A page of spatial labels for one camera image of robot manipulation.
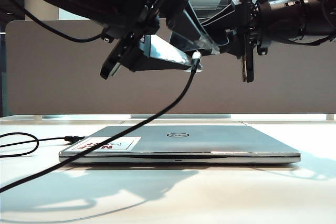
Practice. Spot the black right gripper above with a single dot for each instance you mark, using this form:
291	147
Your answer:
246	11

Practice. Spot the silver Dell laptop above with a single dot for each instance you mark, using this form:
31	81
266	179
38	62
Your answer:
210	142

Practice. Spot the white sticker with red letters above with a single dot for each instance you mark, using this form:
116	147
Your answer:
131	141

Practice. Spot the brown desk divider panel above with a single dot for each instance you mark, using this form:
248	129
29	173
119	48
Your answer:
52	77

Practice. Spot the beige round column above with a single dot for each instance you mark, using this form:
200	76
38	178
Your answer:
39	6

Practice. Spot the wide silver divider bracket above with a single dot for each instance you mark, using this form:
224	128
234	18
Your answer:
181	116

